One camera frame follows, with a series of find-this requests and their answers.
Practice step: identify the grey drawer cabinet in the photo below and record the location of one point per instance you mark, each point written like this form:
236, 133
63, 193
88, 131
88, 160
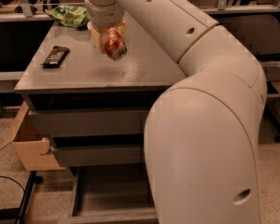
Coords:
89, 80

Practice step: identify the green chip bag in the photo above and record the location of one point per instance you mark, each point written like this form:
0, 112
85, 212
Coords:
69, 16

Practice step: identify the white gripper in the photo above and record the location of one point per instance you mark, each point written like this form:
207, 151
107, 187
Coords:
106, 16

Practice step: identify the grey top drawer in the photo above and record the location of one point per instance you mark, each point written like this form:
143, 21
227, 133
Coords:
90, 122

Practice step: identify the metal railing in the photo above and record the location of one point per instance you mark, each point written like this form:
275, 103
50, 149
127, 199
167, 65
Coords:
239, 0

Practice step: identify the red coke can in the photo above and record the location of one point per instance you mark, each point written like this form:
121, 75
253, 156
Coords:
114, 45

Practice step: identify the grey open bottom drawer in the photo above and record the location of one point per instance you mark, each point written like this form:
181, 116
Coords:
111, 194

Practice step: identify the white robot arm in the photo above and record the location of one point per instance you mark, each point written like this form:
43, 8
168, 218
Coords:
202, 134

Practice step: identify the black metal table frame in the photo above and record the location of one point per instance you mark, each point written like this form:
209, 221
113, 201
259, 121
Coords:
271, 66

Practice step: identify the grey middle drawer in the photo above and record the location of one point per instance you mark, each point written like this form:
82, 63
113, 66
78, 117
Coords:
99, 149

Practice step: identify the brown cardboard box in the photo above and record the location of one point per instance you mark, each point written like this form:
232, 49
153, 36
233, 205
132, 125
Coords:
32, 148

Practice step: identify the white ceramic bowl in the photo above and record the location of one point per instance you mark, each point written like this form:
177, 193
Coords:
89, 26

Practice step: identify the dark chocolate bar wrapper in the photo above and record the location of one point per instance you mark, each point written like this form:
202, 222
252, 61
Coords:
56, 57

